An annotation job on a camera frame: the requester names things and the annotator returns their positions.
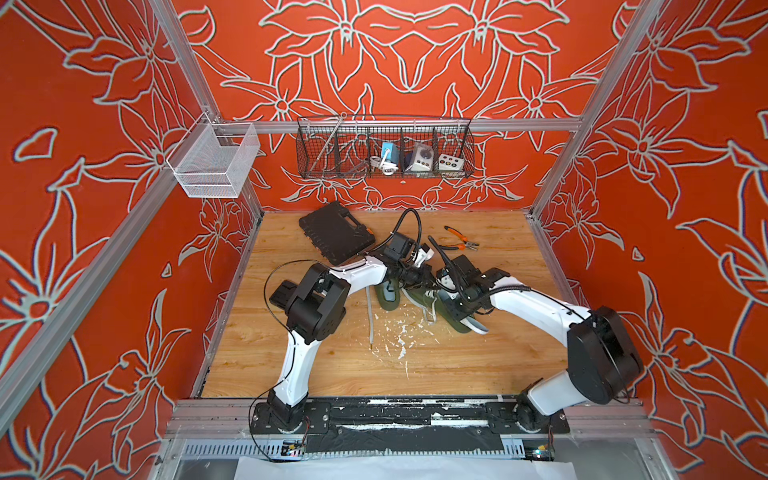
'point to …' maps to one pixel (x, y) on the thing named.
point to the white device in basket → (423, 158)
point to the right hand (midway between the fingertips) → (448, 309)
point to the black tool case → (338, 233)
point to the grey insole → (470, 322)
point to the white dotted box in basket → (448, 162)
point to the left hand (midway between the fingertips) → (441, 285)
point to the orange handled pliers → (462, 246)
